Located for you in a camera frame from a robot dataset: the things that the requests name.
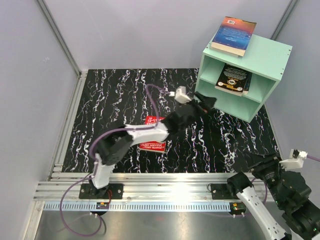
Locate black paperback book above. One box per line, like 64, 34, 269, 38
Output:
215, 63, 251, 96

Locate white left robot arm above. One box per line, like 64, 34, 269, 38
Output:
89, 86, 217, 199

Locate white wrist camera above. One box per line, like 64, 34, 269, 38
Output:
169, 86, 192, 104
279, 149, 308, 171

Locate aluminium frame post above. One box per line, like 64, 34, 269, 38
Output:
36, 0, 83, 78
270, 0, 300, 41

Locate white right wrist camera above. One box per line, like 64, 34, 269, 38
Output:
279, 149, 308, 171

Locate red treehouse book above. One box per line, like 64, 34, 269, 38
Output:
138, 115, 166, 153

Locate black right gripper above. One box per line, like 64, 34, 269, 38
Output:
242, 149, 288, 207

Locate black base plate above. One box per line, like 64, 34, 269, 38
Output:
78, 183, 124, 200
206, 183, 239, 200

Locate left aluminium frame post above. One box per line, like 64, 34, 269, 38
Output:
36, 0, 83, 78

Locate blue orange sunset book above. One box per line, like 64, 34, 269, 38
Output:
210, 16, 257, 56

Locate dark blue paperback book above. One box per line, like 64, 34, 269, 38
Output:
242, 72, 252, 95

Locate right control board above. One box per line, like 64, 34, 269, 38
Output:
230, 202, 247, 215

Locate black marbled table mat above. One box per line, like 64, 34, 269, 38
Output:
62, 68, 279, 173

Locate aluminium mounting rail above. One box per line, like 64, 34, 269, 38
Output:
33, 173, 233, 203

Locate mint green wooden shelf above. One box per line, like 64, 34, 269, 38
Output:
195, 34, 292, 123

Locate control board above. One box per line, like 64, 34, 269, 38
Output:
230, 202, 247, 215
96, 202, 110, 210

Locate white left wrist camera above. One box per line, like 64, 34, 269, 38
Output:
169, 86, 192, 104

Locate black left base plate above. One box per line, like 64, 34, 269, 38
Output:
78, 183, 124, 200

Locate white slotted cable duct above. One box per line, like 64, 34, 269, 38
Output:
43, 201, 231, 212

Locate left control board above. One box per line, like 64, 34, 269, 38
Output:
96, 202, 110, 210

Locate right aluminium frame post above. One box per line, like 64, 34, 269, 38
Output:
270, 0, 300, 41

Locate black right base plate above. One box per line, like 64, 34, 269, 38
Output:
206, 183, 239, 200

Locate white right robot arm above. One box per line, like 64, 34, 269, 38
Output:
226, 154, 320, 240

